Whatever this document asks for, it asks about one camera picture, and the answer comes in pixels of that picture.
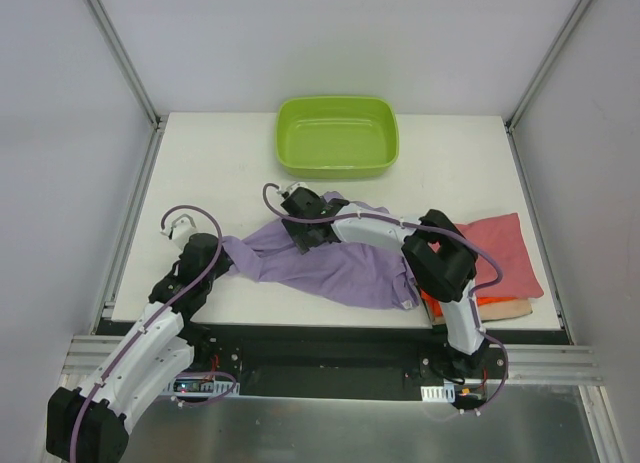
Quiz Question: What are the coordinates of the purple t shirt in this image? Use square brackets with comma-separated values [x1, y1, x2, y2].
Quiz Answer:
[222, 220, 421, 311]

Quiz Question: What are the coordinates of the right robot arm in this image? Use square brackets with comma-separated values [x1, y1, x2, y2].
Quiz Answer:
[278, 183, 488, 384]

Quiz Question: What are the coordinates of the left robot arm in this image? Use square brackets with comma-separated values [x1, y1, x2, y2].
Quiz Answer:
[45, 233, 232, 462]

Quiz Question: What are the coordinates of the green plastic basin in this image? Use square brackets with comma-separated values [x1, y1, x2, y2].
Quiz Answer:
[275, 95, 399, 180]

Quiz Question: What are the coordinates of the left controller board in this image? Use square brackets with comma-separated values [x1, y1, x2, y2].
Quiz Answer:
[167, 371, 240, 408]

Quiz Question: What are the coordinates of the controller board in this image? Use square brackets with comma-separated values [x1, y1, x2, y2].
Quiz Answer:
[167, 371, 240, 408]
[420, 382, 486, 423]

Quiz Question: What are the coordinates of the orange folded t shirt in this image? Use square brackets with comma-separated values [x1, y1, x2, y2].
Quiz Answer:
[420, 290, 516, 317]

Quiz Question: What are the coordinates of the pink folded t shirt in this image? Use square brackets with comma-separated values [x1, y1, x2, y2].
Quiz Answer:
[456, 213, 544, 299]

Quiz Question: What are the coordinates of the beige folded t shirt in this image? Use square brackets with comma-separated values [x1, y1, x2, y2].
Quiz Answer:
[424, 299, 532, 325]

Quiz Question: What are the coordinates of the right controller board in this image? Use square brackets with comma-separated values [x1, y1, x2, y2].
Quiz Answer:
[420, 382, 486, 423]

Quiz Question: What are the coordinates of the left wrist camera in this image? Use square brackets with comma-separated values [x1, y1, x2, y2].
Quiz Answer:
[161, 214, 197, 248]

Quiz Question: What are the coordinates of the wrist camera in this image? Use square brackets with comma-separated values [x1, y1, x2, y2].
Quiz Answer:
[276, 182, 308, 199]
[161, 214, 197, 248]

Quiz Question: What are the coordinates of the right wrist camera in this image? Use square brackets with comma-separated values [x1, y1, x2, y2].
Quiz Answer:
[276, 182, 308, 199]

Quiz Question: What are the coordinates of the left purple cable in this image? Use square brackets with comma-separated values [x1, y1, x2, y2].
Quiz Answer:
[69, 205, 224, 463]

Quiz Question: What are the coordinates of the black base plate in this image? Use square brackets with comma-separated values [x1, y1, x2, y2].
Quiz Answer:
[94, 318, 574, 399]

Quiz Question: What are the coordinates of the left aluminium frame post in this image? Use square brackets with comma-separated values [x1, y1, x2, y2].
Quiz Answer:
[83, 0, 163, 129]

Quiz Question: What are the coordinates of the aluminium frame post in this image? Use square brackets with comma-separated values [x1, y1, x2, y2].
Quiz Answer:
[505, 0, 595, 134]
[83, 0, 163, 129]

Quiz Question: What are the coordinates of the right aluminium frame post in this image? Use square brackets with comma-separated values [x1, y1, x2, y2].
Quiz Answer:
[505, 0, 595, 134]

